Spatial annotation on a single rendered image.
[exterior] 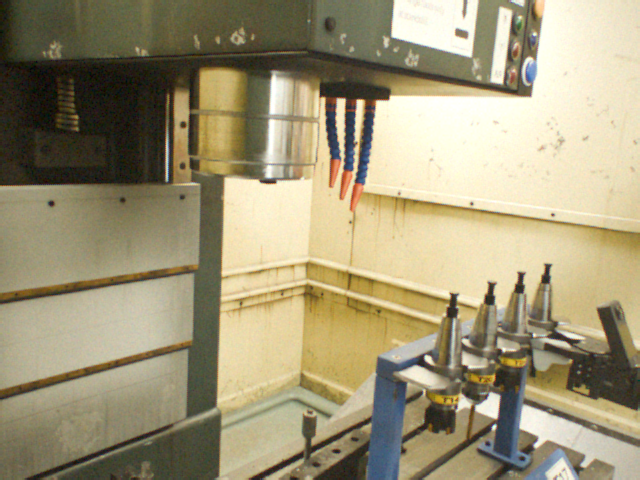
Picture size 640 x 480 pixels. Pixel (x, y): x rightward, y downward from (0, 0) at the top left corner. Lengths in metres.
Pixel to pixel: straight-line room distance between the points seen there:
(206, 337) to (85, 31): 0.78
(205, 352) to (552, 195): 0.93
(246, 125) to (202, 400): 0.89
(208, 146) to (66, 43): 0.27
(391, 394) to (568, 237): 0.85
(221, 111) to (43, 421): 0.72
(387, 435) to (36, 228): 0.65
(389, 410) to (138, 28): 0.59
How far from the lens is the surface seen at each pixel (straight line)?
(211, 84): 0.70
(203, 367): 1.42
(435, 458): 1.32
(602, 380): 1.16
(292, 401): 2.18
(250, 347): 2.02
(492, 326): 0.97
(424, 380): 0.85
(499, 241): 1.69
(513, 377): 1.10
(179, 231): 1.23
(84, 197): 1.12
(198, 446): 1.48
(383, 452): 0.93
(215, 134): 0.70
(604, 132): 1.58
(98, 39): 0.82
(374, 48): 0.60
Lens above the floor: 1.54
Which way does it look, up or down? 11 degrees down
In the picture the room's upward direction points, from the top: 4 degrees clockwise
